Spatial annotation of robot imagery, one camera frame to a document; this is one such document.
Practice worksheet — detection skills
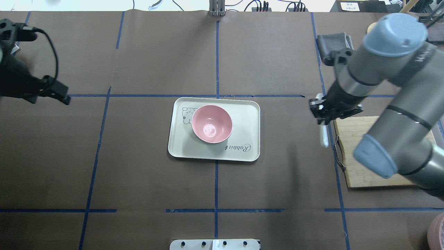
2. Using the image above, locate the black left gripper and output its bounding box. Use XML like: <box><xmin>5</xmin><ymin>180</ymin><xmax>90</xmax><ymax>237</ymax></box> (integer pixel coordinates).
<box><xmin>0</xmin><ymin>52</ymin><xmax>71</xmax><ymax>106</ymax></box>

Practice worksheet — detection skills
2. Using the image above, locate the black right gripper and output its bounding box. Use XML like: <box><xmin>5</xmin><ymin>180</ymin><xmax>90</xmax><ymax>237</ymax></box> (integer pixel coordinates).
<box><xmin>309</xmin><ymin>81</ymin><xmax>365</xmax><ymax>120</ymax></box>

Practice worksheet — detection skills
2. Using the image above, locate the white plastic spoon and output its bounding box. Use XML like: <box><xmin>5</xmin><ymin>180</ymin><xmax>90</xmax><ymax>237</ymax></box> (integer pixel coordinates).
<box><xmin>315</xmin><ymin>103</ymin><xmax>329</xmax><ymax>148</ymax></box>

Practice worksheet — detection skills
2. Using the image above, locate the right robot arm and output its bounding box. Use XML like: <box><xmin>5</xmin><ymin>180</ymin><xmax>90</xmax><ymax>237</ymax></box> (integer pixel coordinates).
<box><xmin>309</xmin><ymin>13</ymin><xmax>444</xmax><ymax>199</ymax></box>

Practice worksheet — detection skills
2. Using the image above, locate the pink bowl with ice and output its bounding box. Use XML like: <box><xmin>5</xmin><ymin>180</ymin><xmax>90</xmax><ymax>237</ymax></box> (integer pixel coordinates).
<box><xmin>427</xmin><ymin>213</ymin><xmax>444</xmax><ymax>250</ymax></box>

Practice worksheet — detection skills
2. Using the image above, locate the grey folded cloth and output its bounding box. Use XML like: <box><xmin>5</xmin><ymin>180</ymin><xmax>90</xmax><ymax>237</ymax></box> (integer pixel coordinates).
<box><xmin>316</xmin><ymin>33</ymin><xmax>354</xmax><ymax>66</ymax></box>

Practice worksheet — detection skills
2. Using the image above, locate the wooden cutting board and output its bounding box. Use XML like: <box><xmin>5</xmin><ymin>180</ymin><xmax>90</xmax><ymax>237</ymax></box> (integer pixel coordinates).
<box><xmin>333</xmin><ymin>116</ymin><xmax>438</xmax><ymax>189</ymax></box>

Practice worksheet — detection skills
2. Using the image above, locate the cream rabbit tray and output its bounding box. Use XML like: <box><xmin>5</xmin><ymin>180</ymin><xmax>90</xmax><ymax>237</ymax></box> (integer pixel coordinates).
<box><xmin>168</xmin><ymin>97</ymin><xmax>261</xmax><ymax>162</ymax></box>

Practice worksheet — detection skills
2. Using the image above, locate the metal board handle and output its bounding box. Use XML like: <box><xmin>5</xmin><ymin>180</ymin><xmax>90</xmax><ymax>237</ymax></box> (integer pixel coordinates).
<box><xmin>334</xmin><ymin>135</ymin><xmax>346</xmax><ymax>173</ymax></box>

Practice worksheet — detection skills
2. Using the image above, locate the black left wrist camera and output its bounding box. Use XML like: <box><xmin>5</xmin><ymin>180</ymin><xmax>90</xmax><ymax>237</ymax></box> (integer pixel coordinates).
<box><xmin>0</xmin><ymin>18</ymin><xmax>37</xmax><ymax>44</ymax></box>

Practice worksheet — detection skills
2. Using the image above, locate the metal post bracket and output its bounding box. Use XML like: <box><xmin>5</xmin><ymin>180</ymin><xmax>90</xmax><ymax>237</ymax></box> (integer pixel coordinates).
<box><xmin>208</xmin><ymin>0</ymin><xmax>226</xmax><ymax>16</ymax></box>

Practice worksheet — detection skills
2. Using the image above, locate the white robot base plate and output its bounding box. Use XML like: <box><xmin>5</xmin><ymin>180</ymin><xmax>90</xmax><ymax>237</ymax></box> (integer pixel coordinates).
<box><xmin>169</xmin><ymin>239</ymin><xmax>261</xmax><ymax>250</ymax></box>

